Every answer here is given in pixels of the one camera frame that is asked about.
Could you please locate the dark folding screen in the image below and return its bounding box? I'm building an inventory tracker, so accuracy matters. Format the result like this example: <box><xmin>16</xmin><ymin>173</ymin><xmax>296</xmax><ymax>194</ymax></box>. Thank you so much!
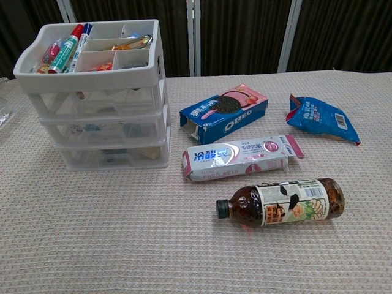
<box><xmin>0</xmin><ymin>0</ymin><xmax>392</xmax><ymax>80</ymax></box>

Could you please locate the white plastic drawer organizer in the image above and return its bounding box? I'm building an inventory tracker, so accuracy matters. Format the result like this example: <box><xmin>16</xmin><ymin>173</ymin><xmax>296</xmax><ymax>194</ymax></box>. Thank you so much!
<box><xmin>12</xmin><ymin>18</ymin><xmax>172</xmax><ymax>171</ymax></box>

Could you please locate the yellow red candy wrapper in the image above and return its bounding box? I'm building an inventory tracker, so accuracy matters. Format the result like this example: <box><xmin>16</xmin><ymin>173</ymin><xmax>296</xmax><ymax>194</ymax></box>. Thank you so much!
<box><xmin>30</xmin><ymin>63</ymin><xmax>51</xmax><ymax>74</ymax></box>

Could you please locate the green marker red cap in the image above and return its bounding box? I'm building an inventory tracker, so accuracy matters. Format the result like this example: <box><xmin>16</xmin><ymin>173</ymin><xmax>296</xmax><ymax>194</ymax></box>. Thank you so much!
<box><xmin>47</xmin><ymin>23</ymin><xmax>85</xmax><ymax>74</ymax></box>

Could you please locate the blue Oreo cookie box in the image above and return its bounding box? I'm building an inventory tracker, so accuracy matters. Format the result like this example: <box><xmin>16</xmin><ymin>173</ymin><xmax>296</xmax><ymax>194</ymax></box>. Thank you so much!
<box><xmin>179</xmin><ymin>82</ymin><xmax>270</xmax><ymax>145</ymax></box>

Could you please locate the red snack packet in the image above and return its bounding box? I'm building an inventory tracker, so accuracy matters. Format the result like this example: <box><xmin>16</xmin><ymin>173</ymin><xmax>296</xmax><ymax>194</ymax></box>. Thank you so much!
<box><xmin>88</xmin><ymin>61</ymin><xmax>114</xmax><ymax>72</ymax></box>

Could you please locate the white marker blue cap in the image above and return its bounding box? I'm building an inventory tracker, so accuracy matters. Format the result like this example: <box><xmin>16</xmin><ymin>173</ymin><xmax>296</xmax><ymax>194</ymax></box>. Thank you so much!
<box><xmin>67</xmin><ymin>23</ymin><xmax>94</xmax><ymax>74</ymax></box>

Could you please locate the brown tea bottle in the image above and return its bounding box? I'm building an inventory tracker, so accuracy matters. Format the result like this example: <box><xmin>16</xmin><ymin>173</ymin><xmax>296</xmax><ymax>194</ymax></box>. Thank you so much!
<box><xmin>216</xmin><ymin>177</ymin><xmax>346</xmax><ymax>232</ymax></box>

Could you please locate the white pink toothpaste box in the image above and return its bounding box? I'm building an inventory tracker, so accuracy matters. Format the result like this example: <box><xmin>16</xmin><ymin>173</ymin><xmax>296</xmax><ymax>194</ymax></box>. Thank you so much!
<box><xmin>182</xmin><ymin>134</ymin><xmax>306</xmax><ymax>184</ymax></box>

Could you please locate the pink red candy wrapper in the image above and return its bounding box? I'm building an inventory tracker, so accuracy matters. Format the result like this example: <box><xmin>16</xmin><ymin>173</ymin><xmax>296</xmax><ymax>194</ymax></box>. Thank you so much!
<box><xmin>42</xmin><ymin>42</ymin><xmax>62</xmax><ymax>64</ymax></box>

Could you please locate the blue snack bag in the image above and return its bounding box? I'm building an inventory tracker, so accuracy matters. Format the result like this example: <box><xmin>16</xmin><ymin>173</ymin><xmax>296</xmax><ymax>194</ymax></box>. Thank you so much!
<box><xmin>286</xmin><ymin>93</ymin><xmax>361</xmax><ymax>147</ymax></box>

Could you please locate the clear plastic drawer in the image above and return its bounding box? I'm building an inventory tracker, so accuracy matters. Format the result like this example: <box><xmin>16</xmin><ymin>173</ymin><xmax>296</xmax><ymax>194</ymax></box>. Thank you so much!
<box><xmin>41</xmin><ymin>113</ymin><xmax>169</xmax><ymax>148</ymax></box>
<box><xmin>29</xmin><ymin>81</ymin><xmax>166</xmax><ymax>119</ymax></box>
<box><xmin>56</xmin><ymin>142</ymin><xmax>171</xmax><ymax>171</ymax></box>

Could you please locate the beige woven tablecloth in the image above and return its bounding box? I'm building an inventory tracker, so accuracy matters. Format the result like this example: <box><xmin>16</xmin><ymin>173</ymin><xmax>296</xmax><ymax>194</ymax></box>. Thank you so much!
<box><xmin>0</xmin><ymin>69</ymin><xmax>392</xmax><ymax>294</ymax></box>

